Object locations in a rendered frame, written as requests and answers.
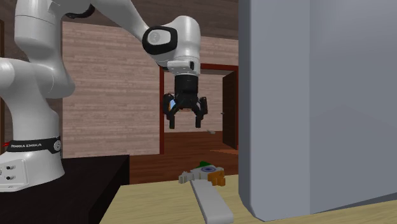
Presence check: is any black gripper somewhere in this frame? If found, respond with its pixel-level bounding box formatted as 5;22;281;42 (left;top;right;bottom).
163;74;208;130

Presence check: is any flat grey bar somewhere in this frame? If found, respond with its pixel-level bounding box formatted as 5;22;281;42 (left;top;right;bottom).
189;179;234;224

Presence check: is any black robot stand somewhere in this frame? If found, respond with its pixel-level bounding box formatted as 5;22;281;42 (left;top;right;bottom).
0;155;130;224

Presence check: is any white orange green toy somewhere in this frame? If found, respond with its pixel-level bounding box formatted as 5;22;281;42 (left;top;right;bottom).
178;160;226;187

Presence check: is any large grey box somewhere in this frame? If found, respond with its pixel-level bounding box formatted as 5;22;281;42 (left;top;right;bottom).
238;0;397;223

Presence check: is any red framed dark door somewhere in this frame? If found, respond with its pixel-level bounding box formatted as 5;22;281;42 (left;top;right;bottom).
158;63;240;155

